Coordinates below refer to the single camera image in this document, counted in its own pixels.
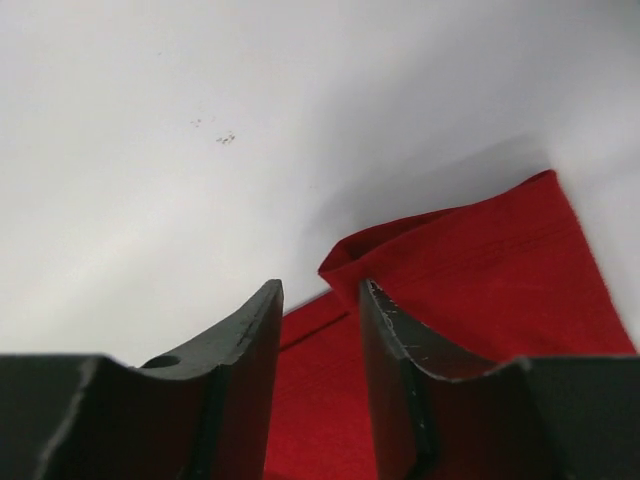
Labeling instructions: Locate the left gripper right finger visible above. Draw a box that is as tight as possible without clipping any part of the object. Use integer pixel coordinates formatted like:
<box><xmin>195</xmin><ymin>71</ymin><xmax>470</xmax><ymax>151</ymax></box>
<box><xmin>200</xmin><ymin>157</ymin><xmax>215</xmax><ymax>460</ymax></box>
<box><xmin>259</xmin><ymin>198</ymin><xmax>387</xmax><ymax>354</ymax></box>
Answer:
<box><xmin>359</xmin><ymin>280</ymin><xmax>639</xmax><ymax>479</ymax></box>

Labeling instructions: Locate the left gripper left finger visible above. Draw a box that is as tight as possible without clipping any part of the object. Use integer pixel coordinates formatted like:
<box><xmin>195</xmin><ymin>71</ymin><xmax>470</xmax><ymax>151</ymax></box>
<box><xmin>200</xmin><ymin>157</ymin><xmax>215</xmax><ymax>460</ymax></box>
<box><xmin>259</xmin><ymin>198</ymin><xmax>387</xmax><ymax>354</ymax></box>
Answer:
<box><xmin>1</xmin><ymin>280</ymin><xmax>283</xmax><ymax>479</ymax></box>

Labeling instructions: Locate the red t shirt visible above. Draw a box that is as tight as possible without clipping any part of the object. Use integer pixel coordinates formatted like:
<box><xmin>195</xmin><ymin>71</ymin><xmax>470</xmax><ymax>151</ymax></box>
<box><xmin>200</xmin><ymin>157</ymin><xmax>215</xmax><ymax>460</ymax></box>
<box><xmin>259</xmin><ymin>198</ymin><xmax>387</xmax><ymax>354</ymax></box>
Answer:
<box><xmin>265</xmin><ymin>170</ymin><xmax>635</xmax><ymax>479</ymax></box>

